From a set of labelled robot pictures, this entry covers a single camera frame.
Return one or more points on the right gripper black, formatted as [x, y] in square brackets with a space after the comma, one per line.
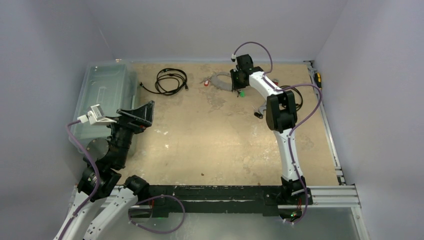
[238, 78]

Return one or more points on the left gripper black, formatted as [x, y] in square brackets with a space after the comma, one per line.
[137, 119]

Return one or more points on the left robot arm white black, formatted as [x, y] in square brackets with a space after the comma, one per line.
[87, 219]

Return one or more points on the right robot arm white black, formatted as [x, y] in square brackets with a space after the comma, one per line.
[281, 118]

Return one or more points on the clear plastic storage bin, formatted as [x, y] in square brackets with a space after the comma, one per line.
[111, 84]

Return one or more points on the yellow black screwdriver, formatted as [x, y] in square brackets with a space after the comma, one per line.
[317, 80]

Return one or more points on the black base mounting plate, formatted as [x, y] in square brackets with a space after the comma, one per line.
[161, 200]

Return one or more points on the red handled adjustable wrench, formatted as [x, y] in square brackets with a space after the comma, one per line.
[259, 112]

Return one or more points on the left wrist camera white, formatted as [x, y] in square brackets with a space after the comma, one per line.
[96, 117]

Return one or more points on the aluminium frame rail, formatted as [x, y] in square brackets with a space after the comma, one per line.
[342, 196]

